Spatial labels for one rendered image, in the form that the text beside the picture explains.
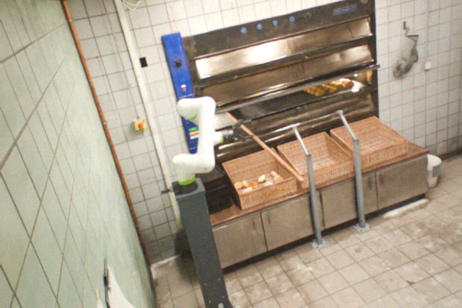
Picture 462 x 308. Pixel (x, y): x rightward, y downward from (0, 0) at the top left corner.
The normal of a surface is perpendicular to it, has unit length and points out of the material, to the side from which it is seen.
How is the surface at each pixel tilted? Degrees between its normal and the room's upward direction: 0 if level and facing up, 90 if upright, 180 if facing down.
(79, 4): 90
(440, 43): 90
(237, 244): 90
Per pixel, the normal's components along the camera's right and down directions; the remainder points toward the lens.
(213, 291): 0.25, 0.31
